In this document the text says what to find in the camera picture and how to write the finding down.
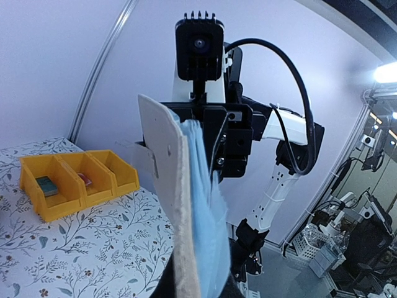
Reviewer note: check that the yellow bin right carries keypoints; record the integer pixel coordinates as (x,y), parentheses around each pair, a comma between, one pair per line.
(124,177)

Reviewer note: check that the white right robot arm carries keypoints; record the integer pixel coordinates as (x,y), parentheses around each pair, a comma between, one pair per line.
(299,139)

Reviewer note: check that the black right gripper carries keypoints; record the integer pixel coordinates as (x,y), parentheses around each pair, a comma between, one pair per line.
(228,130)

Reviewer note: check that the yellow bin left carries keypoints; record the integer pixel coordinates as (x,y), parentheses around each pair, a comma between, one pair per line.
(66,202)

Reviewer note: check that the floral patterned table mat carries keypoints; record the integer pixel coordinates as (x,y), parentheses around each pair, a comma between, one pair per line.
(115,249)

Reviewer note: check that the white mesh storage basket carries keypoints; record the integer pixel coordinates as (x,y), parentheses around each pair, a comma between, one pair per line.
(309,241)

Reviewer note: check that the green item in bin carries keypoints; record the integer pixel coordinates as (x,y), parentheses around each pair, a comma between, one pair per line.
(47,186)

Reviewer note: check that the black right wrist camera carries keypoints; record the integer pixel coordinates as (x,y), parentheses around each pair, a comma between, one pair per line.
(199,47)

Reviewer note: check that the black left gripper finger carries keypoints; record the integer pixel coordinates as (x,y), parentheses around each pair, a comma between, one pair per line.
(182,277)

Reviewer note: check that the aluminium frame post right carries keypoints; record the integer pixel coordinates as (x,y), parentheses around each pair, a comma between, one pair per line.
(96,70)

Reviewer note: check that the pink red item in bin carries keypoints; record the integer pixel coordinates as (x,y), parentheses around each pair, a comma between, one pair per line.
(86,180)

